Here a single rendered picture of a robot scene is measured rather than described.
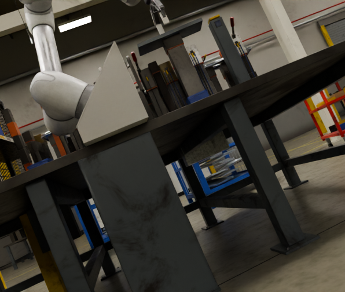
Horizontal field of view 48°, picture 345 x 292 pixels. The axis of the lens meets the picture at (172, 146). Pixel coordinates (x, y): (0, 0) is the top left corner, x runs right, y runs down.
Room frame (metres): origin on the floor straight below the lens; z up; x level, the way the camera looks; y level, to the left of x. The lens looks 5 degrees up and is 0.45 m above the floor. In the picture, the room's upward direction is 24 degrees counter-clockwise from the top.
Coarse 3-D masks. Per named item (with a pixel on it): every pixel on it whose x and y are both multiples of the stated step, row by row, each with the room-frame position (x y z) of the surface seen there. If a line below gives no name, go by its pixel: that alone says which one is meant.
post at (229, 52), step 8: (224, 24) 2.00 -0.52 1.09; (216, 32) 1.99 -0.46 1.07; (224, 32) 2.00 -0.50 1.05; (216, 40) 2.03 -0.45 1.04; (224, 40) 2.00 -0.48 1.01; (232, 40) 2.00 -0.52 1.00; (224, 48) 1.99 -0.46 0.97; (232, 48) 2.00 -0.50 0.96; (224, 56) 2.03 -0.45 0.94; (232, 56) 2.00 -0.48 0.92; (232, 64) 1.99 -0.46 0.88; (240, 64) 2.00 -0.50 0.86; (232, 72) 2.02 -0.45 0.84; (240, 72) 2.00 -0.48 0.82; (240, 80) 2.00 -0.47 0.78
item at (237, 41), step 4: (236, 36) 2.16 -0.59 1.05; (236, 40) 2.16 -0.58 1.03; (240, 40) 2.16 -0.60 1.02; (236, 44) 2.16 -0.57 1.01; (240, 44) 2.16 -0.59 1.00; (240, 48) 2.16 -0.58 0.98; (244, 48) 2.16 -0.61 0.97; (240, 52) 2.16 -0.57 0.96; (244, 52) 2.16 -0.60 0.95; (240, 56) 2.16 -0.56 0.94; (244, 56) 2.17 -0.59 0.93; (244, 60) 2.16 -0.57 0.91; (248, 60) 2.17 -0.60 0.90; (244, 64) 2.17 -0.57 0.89; (248, 64) 2.17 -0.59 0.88; (248, 68) 2.16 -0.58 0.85; (252, 68) 2.17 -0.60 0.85; (248, 72) 2.17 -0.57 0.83; (252, 72) 2.16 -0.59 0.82; (252, 76) 2.17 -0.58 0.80
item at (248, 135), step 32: (288, 96) 2.61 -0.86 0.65; (224, 128) 1.90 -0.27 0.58; (192, 160) 2.75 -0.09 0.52; (256, 160) 1.60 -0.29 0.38; (288, 160) 3.06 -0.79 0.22; (32, 192) 1.44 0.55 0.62; (64, 192) 1.85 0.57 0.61; (192, 192) 3.06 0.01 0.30; (224, 192) 3.07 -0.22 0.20; (32, 224) 2.53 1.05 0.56; (64, 224) 1.47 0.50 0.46; (96, 224) 2.89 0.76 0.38; (288, 224) 1.60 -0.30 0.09; (64, 256) 1.44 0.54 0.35; (96, 256) 2.24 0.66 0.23; (0, 288) 2.74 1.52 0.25
